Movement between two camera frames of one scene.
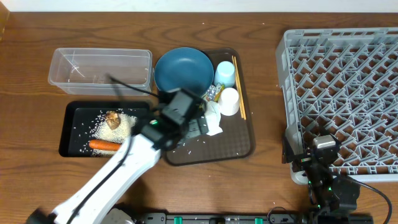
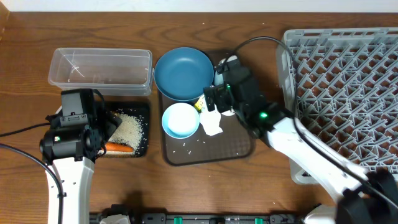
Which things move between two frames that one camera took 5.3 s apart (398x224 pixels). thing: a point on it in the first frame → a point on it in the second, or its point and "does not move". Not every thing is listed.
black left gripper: x=200 y=129 → x=107 y=118
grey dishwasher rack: x=344 y=81 does not move
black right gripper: x=288 y=156 → x=221 y=95
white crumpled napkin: x=212 y=115 does not move
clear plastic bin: x=76 y=71 does not move
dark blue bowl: x=181 y=68 does not move
